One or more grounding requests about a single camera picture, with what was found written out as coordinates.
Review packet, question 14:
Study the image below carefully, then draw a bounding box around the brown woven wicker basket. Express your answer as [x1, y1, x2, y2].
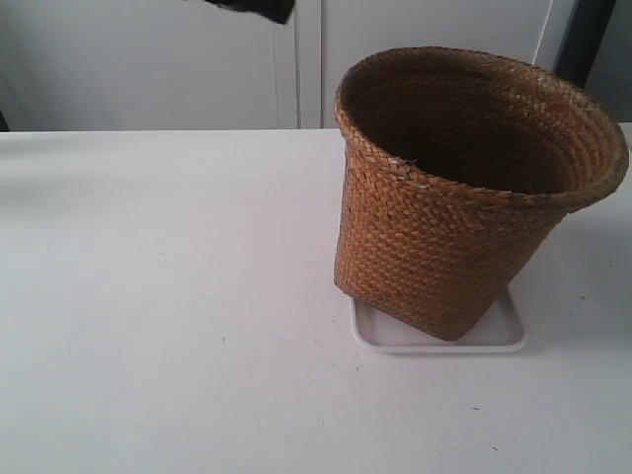
[334, 46, 629, 341]

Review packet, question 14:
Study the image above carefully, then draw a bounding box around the white rectangular plastic tray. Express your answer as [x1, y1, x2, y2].
[352, 291, 528, 356]

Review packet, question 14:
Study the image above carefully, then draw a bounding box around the dark vertical door frame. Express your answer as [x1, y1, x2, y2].
[553, 0, 617, 88]

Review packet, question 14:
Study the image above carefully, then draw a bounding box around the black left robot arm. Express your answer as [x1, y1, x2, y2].
[206, 0, 296, 25]

